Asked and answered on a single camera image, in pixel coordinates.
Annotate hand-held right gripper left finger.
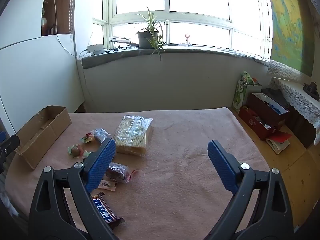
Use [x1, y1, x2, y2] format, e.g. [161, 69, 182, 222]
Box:
[29, 138, 118, 240]

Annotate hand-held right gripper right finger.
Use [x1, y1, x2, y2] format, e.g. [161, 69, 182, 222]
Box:
[204, 140, 293, 240]

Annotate dark red snack packet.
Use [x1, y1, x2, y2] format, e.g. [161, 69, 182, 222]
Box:
[105, 162, 139, 183]

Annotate small white snack packet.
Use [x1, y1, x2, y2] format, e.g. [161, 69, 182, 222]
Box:
[97, 179, 117, 192]

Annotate brown cardboard box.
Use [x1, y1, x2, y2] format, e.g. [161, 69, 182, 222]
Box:
[14, 105, 72, 169]

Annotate brown ball candy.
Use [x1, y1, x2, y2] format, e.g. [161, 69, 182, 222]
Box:
[68, 145, 82, 158]

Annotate clear packet of dark snack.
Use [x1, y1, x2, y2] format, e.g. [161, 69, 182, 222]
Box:
[90, 128, 112, 144]

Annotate bagged sliced bread loaf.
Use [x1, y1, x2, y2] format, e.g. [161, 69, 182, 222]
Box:
[112, 115, 154, 157]

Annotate brown chocolate bar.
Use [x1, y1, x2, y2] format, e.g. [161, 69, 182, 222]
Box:
[91, 192, 125, 230]

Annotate red notebook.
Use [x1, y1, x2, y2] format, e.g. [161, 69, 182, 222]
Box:
[265, 131, 292, 155]

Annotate white cabinet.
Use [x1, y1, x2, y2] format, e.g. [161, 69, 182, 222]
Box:
[0, 34, 85, 135]

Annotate green paper bag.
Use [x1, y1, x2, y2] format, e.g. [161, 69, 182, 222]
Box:
[232, 71, 263, 113]

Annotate dark red gift box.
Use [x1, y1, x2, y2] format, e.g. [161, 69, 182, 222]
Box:
[251, 93, 290, 130]

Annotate lace-covered side table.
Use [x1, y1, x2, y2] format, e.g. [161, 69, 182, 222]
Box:
[271, 77, 320, 145]

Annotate white device box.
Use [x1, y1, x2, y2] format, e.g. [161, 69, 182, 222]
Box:
[86, 43, 105, 55]

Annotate dark teapot ornament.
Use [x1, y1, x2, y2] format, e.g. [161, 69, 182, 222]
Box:
[303, 81, 320, 100]

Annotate potted spider plant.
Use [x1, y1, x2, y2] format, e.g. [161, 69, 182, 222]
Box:
[135, 7, 166, 61]

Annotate wooden shelf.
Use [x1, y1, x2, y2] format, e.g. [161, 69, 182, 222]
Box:
[41, 0, 75, 37]

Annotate white cable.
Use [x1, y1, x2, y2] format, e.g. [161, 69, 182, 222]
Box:
[51, 0, 88, 58]

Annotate ring light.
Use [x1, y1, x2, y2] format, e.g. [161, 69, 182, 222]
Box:
[109, 35, 139, 48]

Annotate landscape wall poster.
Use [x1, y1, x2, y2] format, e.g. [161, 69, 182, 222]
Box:
[267, 0, 318, 80]

